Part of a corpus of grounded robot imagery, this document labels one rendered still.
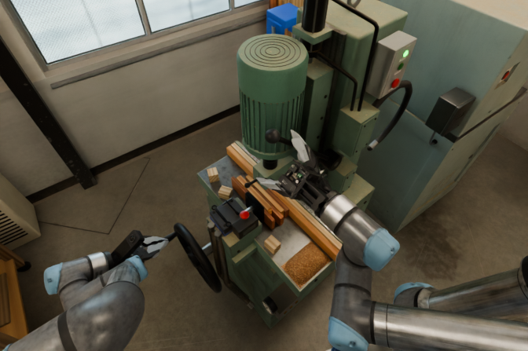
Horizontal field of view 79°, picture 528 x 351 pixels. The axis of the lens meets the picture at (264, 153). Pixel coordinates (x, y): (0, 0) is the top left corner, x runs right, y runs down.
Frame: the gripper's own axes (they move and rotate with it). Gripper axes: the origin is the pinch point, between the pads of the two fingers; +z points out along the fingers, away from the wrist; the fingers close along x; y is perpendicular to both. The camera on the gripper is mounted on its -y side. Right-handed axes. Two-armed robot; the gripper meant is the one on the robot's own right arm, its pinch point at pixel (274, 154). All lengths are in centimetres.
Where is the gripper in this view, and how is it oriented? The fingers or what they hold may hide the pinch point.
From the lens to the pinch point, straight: 80.7
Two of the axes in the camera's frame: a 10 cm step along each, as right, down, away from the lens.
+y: -5.2, -1.6, -8.4
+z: -6.4, -5.8, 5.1
